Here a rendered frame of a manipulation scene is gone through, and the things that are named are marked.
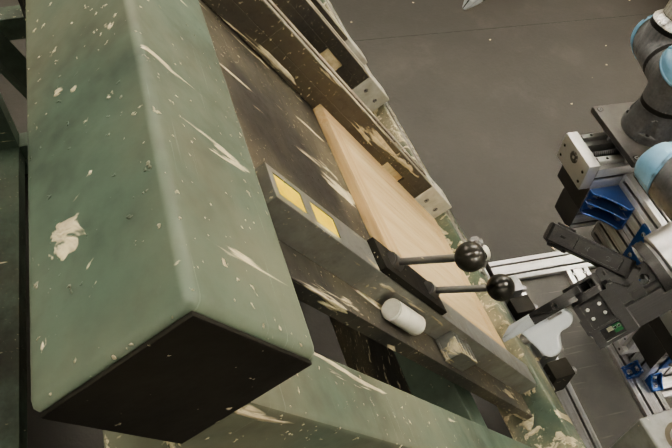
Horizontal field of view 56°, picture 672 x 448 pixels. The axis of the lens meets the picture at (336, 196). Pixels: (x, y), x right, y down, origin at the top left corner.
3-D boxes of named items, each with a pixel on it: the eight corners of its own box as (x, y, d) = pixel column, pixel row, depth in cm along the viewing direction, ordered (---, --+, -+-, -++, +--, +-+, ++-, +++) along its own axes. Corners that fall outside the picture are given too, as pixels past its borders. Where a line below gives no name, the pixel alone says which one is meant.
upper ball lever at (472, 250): (391, 281, 83) (489, 276, 76) (377, 271, 80) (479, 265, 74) (393, 254, 85) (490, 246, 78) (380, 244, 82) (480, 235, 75)
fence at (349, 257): (521, 394, 134) (537, 385, 133) (245, 218, 62) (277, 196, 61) (509, 373, 137) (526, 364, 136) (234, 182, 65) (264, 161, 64)
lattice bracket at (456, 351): (462, 372, 101) (478, 362, 100) (445, 362, 96) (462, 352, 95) (451, 350, 104) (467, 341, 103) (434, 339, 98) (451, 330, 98)
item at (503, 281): (427, 307, 92) (518, 304, 85) (416, 299, 89) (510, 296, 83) (428, 282, 94) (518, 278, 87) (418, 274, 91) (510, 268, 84)
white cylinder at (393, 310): (385, 324, 81) (411, 339, 87) (404, 312, 80) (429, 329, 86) (377, 305, 83) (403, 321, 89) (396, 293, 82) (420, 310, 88)
